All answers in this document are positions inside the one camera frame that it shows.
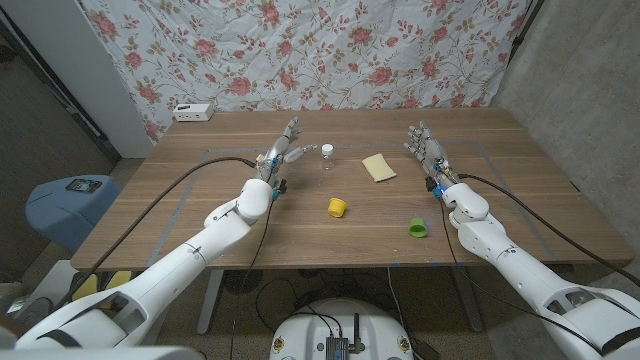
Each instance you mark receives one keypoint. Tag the white robot chest edge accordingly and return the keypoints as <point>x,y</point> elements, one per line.
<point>100,354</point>

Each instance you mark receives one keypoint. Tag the green plastic cup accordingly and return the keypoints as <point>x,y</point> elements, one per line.
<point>418,228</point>

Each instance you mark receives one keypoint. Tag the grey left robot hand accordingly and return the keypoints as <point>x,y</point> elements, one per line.
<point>277,152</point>

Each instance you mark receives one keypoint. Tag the clear white-capped medicine bottle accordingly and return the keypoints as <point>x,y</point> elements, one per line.
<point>327,160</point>

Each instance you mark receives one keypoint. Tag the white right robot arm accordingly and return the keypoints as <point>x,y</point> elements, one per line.
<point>525,272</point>

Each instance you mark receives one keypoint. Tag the black round floor base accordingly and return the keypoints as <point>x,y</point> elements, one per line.
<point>242,281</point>

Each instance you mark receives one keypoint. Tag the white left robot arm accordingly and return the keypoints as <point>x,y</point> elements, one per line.
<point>175,270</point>

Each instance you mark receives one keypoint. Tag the black phone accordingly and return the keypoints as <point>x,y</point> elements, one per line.
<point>83,185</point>

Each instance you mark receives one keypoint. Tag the blue plastic stool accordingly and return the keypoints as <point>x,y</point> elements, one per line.
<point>65,215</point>

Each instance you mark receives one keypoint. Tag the floral backdrop cloth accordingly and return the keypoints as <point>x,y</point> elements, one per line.
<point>300,50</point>

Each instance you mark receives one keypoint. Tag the white wall panel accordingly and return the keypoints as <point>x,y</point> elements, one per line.
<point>85,65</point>

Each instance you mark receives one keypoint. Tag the white power strip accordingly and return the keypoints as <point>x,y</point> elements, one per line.
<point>193,112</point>

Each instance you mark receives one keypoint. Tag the white robot torso base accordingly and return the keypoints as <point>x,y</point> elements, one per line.
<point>310,330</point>

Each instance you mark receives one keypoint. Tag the white table leg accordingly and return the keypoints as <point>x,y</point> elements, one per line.
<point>210,305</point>

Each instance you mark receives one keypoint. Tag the grey table leg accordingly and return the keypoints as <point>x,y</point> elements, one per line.
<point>470,305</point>

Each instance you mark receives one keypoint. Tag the yellow sponge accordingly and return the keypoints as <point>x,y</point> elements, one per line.
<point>378,168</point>

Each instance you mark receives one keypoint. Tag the yellow plastic cup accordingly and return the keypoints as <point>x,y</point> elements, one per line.
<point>337,207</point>

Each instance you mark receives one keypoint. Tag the black pedal with yellow pads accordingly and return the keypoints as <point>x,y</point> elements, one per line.
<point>87,286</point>

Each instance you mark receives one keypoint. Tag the black backdrop stand pole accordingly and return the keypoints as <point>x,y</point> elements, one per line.
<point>522,30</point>

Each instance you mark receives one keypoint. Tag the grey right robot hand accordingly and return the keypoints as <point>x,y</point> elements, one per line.
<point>431,150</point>

